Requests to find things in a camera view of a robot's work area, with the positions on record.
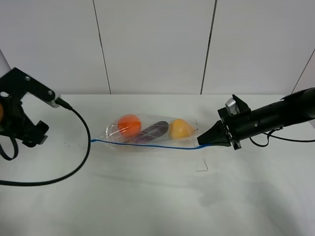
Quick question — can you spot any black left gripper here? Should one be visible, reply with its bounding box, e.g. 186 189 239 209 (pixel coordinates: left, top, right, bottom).
0 96 49 148

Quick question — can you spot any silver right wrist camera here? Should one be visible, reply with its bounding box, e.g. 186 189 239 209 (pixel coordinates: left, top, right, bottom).
225 98 240 115

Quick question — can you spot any clear zip bag blue seal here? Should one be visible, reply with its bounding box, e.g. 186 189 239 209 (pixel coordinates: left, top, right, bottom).
91 114 212 152

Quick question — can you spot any yellow pear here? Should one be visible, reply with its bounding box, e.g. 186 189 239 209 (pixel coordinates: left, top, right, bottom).
169 119 195 139

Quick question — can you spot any purple eggplant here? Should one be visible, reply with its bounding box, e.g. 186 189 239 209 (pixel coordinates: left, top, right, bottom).
125 121 169 144

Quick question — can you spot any orange fruit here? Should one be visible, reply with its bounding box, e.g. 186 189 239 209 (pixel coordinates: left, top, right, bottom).
118 114 142 138

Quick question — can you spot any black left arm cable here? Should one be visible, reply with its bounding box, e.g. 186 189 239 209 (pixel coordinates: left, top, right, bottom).
0 97 92 187

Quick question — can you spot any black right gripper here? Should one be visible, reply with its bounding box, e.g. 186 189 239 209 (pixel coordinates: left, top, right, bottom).
197 94 251 150

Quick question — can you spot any black left camera bracket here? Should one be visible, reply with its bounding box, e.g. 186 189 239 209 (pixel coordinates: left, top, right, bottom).
0 68 61 108

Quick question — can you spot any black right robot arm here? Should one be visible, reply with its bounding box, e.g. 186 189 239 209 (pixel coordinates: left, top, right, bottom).
197 88 315 150

